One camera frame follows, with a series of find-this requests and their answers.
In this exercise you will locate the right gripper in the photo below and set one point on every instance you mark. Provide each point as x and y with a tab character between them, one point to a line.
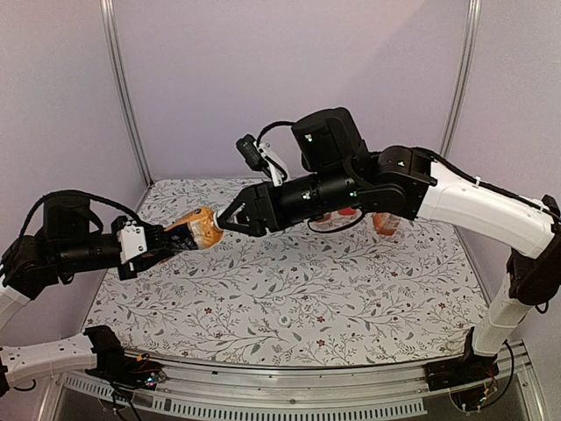
252	197

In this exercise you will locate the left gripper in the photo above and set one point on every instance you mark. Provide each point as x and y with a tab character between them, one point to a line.
136	265

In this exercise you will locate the dark label orange bottle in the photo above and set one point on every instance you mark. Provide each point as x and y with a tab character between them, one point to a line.
195	231

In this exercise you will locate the orange tea bottle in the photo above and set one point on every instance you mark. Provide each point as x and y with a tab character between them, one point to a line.
323	223
386	224
348	212

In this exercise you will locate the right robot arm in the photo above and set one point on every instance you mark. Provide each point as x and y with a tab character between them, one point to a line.
411	183

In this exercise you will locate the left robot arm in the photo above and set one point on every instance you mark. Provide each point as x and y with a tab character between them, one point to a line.
81	233

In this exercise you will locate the floral patterned table mat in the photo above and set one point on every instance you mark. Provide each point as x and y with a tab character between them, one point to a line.
354	298

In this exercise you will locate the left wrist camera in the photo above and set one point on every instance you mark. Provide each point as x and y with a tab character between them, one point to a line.
132	241

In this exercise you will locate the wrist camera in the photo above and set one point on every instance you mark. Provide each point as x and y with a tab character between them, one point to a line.
259	157
132	241

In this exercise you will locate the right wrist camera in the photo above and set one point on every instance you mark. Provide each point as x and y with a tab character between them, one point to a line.
259	157

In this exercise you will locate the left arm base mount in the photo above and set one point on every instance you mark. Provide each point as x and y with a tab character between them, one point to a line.
114	366

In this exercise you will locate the aluminium front rail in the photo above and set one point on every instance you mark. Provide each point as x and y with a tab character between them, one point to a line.
204	390

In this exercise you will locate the left aluminium frame post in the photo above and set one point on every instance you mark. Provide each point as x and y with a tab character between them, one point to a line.
123	93

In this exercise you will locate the aluminium frame post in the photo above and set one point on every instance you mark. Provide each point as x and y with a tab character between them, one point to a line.
123	93
466	58

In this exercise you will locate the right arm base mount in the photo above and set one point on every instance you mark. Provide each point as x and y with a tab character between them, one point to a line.
475	375

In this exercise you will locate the right aluminium frame post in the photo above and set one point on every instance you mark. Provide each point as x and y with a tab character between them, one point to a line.
466	58

